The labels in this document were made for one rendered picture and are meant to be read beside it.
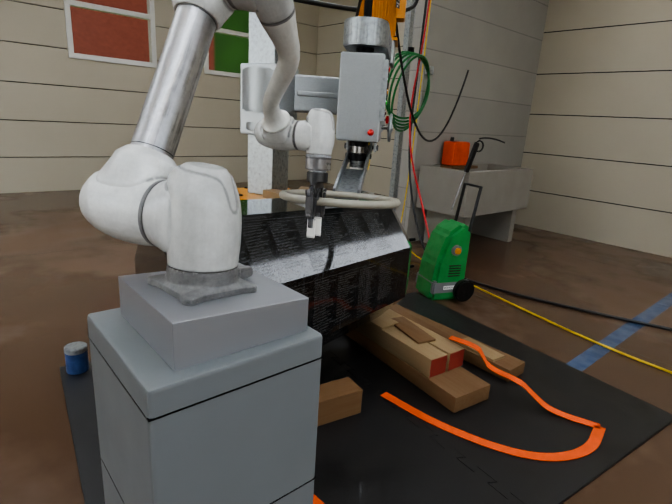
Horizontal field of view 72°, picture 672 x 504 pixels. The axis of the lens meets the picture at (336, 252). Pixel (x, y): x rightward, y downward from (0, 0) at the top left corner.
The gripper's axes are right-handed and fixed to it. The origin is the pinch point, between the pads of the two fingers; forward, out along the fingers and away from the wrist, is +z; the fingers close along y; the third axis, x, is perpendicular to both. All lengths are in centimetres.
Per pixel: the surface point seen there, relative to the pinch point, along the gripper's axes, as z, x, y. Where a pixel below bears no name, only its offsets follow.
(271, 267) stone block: 19.2, 20.0, 5.3
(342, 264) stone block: 20.4, 0.7, 33.6
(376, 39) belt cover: -81, 7, 71
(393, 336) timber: 65, -16, 74
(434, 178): -9, 22, 337
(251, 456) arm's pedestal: 39, -23, -74
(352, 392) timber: 74, -12, 25
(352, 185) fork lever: -13, 8, 58
